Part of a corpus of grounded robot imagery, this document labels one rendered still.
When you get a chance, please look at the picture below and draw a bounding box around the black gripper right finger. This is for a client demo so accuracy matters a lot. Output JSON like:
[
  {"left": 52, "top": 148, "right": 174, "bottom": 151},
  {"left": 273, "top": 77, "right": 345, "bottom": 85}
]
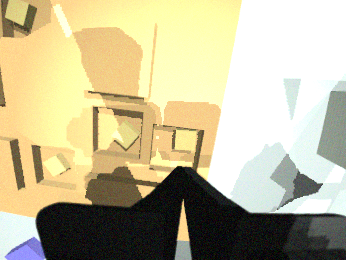
[{"left": 183, "top": 166, "right": 346, "bottom": 260}]

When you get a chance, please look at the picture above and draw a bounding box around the yellow square block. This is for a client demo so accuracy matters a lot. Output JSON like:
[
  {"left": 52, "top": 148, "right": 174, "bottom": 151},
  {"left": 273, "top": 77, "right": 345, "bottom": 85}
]
[
  {"left": 112, "top": 120, "right": 140, "bottom": 149},
  {"left": 43, "top": 152, "right": 71, "bottom": 177},
  {"left": 5, "top": 0, "right": 37, "bottom": 29},
  {"left": 175, "top": 128, "right": 196, "bottom": 151}
]

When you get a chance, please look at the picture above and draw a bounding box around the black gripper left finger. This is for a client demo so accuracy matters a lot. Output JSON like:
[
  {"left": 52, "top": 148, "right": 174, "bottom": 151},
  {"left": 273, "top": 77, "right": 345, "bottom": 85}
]
[{"left": 35, "top": 166, "right": 185, "bottom": 260}]

